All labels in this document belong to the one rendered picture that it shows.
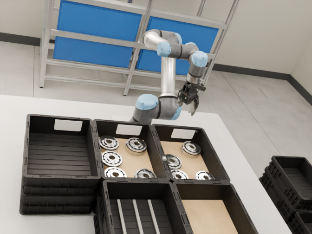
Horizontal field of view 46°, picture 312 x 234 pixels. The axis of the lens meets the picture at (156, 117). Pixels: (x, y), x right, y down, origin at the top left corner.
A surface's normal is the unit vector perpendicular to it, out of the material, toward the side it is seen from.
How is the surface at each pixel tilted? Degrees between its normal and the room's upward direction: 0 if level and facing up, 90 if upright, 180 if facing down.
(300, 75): 90
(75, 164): 0
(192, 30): 90
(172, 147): 0
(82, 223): 0
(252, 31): 90
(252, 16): 90
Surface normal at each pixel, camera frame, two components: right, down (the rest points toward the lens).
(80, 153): 0.27, -0.79
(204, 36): 0.25, 0.61
